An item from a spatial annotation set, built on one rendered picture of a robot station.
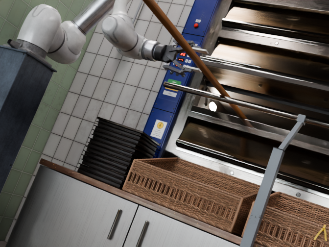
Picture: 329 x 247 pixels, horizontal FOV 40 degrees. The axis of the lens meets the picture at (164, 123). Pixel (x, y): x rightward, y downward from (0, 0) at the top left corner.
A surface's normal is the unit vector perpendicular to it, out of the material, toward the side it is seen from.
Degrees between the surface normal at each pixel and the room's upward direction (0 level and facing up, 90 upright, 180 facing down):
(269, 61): 70
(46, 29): 88
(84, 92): 90
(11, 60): 90
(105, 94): 90
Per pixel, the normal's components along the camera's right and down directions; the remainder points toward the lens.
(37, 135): 0.85, 0.25
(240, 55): -0.24, -0.59
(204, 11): -0.39, -0.30
